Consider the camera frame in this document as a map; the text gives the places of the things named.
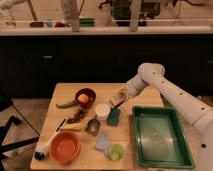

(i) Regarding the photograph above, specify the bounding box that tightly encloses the orange plastic bowl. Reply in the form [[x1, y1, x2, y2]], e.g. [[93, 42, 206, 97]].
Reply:
[[49, 131, 81, 163]]

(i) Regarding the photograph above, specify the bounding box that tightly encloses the yellow corn cob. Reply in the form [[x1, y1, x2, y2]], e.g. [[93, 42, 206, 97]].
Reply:
[[61, 123, 85, 131]]

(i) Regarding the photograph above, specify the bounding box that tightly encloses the green sponge eraser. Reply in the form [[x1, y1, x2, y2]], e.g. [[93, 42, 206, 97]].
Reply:
[[107, 109, 120, 126]]

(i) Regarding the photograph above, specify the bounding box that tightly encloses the black chair base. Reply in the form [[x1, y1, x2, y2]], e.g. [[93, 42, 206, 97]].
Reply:
[[0, 97, 39, 171]]

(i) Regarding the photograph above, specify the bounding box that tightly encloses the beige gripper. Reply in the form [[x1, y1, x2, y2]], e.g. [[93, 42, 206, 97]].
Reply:
[[109, 89, 128, 109]]

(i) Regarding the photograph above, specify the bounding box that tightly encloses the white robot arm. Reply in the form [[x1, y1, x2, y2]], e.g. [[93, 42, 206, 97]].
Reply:
[[109, 63, 213, 171]]

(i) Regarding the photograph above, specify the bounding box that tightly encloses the white round container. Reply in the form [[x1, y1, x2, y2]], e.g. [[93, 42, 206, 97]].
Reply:
[[95, 103, 110, 120]]

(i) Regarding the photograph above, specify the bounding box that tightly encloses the green chili pepper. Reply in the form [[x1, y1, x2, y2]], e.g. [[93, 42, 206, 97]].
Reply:
[[56, 100, 77, 109]]

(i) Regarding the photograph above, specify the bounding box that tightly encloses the dark brown bowl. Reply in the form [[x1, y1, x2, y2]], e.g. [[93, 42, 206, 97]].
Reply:
[[75, 88, 96, 108]]

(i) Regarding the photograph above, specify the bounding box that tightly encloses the crumpled pale blue cloth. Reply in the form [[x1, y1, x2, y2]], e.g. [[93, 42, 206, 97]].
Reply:
[[95, 132, 110, 156]]

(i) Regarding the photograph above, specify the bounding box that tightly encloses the wooden table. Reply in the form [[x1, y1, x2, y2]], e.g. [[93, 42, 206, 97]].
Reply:
[[29, 82, 171, 171]]

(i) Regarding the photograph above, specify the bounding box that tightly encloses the dark red grapes bunch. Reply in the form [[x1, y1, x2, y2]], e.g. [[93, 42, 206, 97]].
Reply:
[[66, 108, 87, 124]]

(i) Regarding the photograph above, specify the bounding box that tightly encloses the green tray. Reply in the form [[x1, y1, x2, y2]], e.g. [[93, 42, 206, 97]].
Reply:
[[132, 106, 195, 169]]

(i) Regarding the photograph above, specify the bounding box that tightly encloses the light green small cup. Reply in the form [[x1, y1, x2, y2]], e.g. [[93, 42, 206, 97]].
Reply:
[[108, 144, 124, 161]]

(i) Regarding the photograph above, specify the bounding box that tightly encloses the orange fruit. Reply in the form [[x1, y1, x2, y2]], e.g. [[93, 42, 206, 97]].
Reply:
[[78, 94, 89, 103]]

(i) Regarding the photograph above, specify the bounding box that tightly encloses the metal measuring cup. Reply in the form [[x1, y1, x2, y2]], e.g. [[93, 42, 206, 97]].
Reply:
[[86, 118, 100, 136]]

